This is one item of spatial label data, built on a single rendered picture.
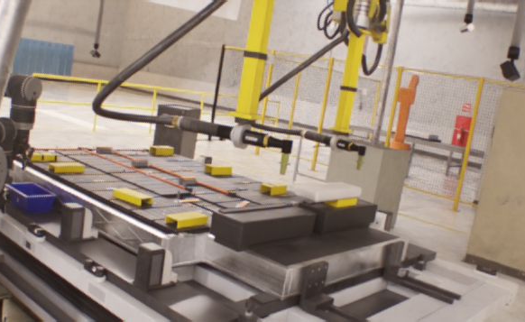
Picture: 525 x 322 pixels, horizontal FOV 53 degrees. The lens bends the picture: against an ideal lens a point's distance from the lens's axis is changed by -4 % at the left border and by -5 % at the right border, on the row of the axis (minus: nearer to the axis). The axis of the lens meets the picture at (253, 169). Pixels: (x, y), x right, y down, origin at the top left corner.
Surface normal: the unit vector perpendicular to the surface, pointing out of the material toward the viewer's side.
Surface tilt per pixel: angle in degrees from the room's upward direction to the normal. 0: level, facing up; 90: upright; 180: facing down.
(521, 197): 90
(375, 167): 90
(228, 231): 90
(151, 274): 90
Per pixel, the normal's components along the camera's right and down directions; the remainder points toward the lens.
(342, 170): -0.66, 0.01
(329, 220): 0.73, 0.22
